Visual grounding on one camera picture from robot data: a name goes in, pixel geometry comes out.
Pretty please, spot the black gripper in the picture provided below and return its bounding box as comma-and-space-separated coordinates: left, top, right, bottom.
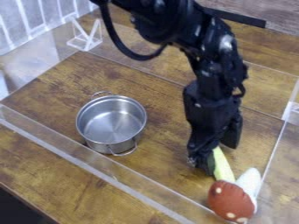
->
183, 81, 243, 176

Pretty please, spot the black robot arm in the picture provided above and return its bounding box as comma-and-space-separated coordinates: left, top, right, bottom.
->
89, 0, 248, 174

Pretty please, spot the brown plush mushroom toy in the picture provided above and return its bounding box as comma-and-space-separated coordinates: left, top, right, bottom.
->
208, 168, 262, 224

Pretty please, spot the stainless steel pot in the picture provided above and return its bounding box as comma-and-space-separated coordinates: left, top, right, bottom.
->
76, 91, 147, 157

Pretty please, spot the clear acrylic front barrier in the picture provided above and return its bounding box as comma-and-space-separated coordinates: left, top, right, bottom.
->
0, 104, 230, 224

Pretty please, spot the black bar on table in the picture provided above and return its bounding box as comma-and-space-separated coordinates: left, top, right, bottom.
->
206, 8, 267, 28

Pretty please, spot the clear acrylic triangle stand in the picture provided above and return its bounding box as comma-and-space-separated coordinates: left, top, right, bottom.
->
67, 19, 103, 52

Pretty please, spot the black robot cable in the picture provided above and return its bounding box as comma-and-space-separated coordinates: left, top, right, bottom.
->
97, 3, 168, 62

